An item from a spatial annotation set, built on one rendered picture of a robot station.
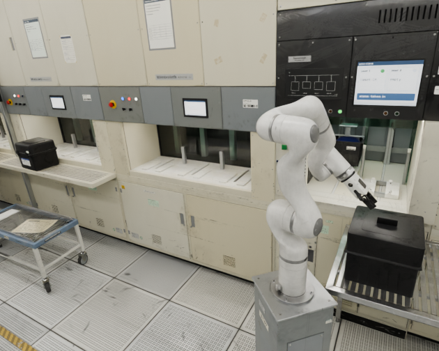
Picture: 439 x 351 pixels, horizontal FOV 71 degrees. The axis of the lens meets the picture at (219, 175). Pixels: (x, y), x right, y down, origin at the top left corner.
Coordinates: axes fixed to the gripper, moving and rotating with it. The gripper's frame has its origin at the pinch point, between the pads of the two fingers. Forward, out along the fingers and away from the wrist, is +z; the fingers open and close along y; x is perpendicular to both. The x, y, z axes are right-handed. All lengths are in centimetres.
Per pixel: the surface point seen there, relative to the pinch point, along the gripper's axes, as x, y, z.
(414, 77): -41, 39, -29
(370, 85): -26, 39, -39
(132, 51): 69, 37, -168
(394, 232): -0.9, -6.0, 14.0
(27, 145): 209, 9, -202
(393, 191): 9, 63, 21
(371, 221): 5.6, -0.7, 7.5
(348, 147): 19, 90, -14
